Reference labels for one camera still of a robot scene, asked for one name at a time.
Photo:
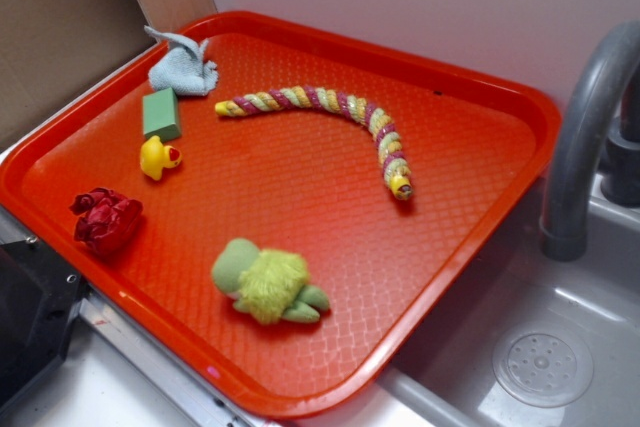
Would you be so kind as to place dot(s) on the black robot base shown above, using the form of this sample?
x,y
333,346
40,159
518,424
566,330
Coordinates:
x,y
40,299

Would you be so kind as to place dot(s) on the green block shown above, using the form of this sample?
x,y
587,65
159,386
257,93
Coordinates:
x,y
160,115

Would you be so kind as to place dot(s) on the red plastic tray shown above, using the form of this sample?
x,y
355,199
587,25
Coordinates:
x,y
299,180

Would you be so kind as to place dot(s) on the green plush frog toy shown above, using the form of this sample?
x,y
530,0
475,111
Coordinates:
x,y
270,285

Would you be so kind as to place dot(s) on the yellow rubber duck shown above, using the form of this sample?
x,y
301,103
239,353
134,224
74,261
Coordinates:
x,y
155,157

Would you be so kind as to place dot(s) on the light blue cloth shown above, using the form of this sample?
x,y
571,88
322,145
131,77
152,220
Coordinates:
x,y
184,68

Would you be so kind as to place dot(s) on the crumpled red foil wrapper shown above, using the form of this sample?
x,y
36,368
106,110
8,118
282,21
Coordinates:
x,y
106,219

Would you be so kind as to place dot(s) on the grey toy faucet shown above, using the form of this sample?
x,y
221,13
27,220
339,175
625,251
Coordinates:
x,y
580,147

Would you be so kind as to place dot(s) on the grey toy sink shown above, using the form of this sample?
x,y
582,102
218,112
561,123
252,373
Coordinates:
x,y
444,371

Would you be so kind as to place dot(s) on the sink drain strainer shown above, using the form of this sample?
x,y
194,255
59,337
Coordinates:
x,y
542,365

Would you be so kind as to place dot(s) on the brown cardboard panel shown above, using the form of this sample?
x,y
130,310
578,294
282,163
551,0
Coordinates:
x,y
54,50

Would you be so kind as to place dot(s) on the twisted rope snake toy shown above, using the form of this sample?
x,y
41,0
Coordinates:
x,y
395,169

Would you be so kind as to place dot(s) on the dark grey faucet handle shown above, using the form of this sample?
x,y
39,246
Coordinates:
x,y
621,181

